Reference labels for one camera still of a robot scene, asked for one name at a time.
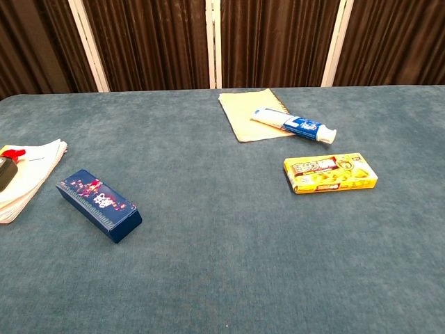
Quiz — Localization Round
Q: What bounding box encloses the blue patterned glasses case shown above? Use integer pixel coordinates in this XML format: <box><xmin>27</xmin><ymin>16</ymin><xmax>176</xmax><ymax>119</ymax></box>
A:
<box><xmin>55</xmin><ymin>169</ymin><xmax>143</xmax><ymax>244</ymax></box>

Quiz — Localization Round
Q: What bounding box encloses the yellow spiral notebook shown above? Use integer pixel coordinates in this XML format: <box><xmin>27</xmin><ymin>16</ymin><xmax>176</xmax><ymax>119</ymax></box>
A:
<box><xmin>218</xmin><ymin>88</ymin><xmax>296</xmax><ymax>143</ymax></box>

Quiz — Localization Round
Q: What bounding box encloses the white and blue toothpaste tube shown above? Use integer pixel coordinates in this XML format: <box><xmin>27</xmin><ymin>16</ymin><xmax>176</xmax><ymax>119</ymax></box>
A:
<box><xmin>250</xmin><ymin>106</ymin><xmax>338</xmax><ymax>144</ymax></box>

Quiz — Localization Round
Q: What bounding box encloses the blue velvet table cloth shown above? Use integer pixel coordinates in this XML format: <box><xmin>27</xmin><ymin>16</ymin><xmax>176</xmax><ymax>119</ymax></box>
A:
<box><xmin>0</xmin><ymin>84</ymin><xmax>445</xmax><ymax>334</ymax></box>

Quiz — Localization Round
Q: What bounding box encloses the yellow snack box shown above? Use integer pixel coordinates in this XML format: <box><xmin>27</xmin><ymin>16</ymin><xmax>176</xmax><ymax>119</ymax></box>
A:
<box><xmin>283</xmin><ymin>152</ymin><xmax>379</xmax><ymax>195</ymax></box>

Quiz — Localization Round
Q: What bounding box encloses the brown curtain screen panel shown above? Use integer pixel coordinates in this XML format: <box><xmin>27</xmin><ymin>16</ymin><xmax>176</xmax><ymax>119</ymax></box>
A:
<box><xmin>0</xmin><ymin>0</ymin><xmax>111</xmax><ymax>100</ymax></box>
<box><xmin>321</xmin><ymin>0</ymin><xmax>445</xmax><ymax>88</ymax></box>
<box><xmin>211</xmin><ymin>0</ymin><xmax>355</xmax><ymax>90</ymax></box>
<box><xmin>67</xmin><ymin>0</ymin><xmax>216</xmax><ymax>93</ymax></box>

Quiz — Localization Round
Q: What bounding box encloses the white paper booklet stack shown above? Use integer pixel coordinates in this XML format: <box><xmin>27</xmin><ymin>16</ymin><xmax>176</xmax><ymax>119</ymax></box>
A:
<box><xmin>0</xmin><ymin>138</ymin><xmax>69</xmax><ymax>225</ymax></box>

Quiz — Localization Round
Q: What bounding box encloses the black bottle with red cap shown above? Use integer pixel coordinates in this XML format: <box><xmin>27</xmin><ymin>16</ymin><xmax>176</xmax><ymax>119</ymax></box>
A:
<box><xmin>0</xmin><ymin>148</ymin><xmax>27</xmax><ymax>193</ymax></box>

